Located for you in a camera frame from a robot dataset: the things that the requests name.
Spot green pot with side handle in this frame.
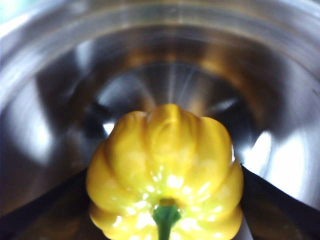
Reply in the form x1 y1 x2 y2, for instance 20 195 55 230
0 0 320 240

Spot yellow toy pumpkin green stem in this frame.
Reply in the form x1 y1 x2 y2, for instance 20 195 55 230
86 103 245 240

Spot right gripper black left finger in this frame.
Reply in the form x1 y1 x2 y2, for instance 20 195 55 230
0 168 92 240

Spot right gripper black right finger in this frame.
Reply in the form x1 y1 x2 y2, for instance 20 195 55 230
239 164 320 240

